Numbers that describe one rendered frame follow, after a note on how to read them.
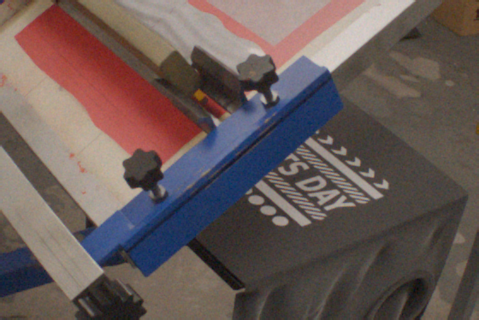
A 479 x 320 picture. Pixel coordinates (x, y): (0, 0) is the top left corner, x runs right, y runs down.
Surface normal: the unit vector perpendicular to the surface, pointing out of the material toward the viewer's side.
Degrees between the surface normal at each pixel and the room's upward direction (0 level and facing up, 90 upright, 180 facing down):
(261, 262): 0
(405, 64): 0
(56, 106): 32
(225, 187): 90
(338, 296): 90
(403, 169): 0
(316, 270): 93
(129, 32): 41
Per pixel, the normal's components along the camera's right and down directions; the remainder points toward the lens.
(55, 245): -0.32, -0.59
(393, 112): 0.13, -0.84
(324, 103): 0.58, 0.50
